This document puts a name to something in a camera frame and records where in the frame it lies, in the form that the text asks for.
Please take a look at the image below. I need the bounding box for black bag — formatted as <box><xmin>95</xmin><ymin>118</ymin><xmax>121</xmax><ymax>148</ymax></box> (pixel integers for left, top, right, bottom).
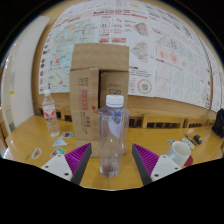
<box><xmin>211</xmin><ymin>108</ymin><xmax>224</xmax><ymax>139</ymax></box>

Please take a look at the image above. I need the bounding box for red-labelled clear water bottle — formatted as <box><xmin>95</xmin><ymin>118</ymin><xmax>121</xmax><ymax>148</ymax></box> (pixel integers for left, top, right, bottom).
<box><xmin>41</xmin><ymin>89</ymin><xmax>61</xmax><ymax>138</ymax></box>

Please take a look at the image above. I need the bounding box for large printed wall poster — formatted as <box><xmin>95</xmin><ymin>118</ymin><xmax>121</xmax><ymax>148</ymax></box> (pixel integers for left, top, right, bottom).
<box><xmin>38</xmin><ymin>0</ymin><xmax>214</xmax><ymax>110</ymax></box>

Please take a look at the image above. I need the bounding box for teal and red sticker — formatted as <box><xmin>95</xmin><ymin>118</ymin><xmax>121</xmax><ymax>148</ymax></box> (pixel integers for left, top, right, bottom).
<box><xmin>49</xmin><ymin>147</ymin><xmax>67</xmax><ymax>158</ymax></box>

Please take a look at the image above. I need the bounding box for clear white-capped water bottle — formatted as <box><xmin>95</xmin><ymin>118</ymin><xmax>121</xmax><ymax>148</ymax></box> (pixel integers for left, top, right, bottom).
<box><xmin>97</xmin><ymin>94</ymin><xmax>130</xmax><ymax>179</ymax></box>

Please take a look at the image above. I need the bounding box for white marker pen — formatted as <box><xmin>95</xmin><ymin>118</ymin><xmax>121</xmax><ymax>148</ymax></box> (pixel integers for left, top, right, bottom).
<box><xmin>181</xmin><ymin>133</ymin><xmax>198</xmax><ymax>150</ymax></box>

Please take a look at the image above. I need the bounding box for white oval sticker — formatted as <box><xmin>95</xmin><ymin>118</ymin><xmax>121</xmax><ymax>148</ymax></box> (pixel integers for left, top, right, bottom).
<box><xmin>31</xmin><ymin>147</ymin><xmax>43</xmax><ymax>160</ymax></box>

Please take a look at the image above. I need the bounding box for tall brown cardboard box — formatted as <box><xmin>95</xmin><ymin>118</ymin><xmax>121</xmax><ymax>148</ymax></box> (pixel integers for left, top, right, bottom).
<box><xmin>69</xmin><ymin>42</ymin><xmax>130</xmax><ymax>158</ymax></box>

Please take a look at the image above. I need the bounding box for black and yellow tape measure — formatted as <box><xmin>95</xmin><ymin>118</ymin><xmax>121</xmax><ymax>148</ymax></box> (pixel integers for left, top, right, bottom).
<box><xmin>193</xmin><ymin>134</ymin><xmax>203</xmax><ymax>145</ymax></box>

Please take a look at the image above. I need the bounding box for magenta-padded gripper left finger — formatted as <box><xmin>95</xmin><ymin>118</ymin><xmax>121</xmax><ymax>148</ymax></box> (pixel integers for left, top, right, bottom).
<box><xmin>40</xmin><ymin>142</ymin><xmax>93</xmax><ymax>186</ymax></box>

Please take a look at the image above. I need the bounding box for flat round red coaster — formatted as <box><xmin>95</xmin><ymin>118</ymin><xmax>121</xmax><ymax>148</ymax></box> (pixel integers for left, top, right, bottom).
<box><xmin>183</xmin><ymin>154</ymin><xmax>194</xmax><ymax>167</ymax></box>

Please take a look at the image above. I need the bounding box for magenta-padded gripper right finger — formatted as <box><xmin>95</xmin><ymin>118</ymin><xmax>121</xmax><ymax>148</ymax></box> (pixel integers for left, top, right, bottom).
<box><xmin>131</xmin><ymin>143</ymin><xmax>183</xmax><ymax>187</ymax></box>

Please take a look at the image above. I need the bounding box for triangular light blue sticker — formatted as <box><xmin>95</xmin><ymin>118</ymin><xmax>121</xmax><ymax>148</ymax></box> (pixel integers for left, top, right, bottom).
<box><xmin>52</xmin><ymin>137</ymin><xmax>69</xmax><ymax>148</ymax></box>

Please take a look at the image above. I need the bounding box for blue and red sticker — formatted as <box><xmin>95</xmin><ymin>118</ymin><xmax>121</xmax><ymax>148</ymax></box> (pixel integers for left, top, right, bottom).
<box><xmin>61</xmin><ymin>131</ymin><xmax>74</xmax><ymax>139</ymax></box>

